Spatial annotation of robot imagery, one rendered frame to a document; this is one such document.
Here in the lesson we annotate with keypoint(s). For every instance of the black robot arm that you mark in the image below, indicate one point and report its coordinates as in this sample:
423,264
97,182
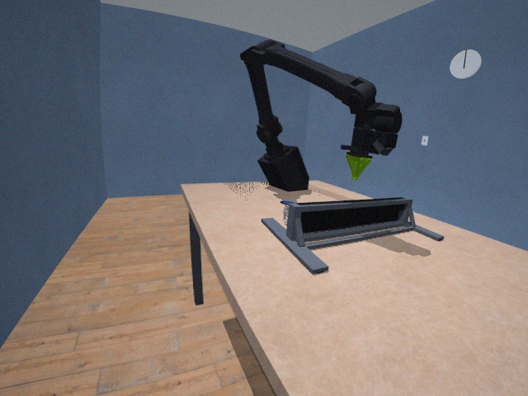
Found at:
386,118

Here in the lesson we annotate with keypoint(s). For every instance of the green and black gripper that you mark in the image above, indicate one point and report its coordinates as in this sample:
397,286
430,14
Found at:
358,155

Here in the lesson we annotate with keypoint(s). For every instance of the grey patch panel rack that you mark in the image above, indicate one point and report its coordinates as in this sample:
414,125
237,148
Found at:
337,222

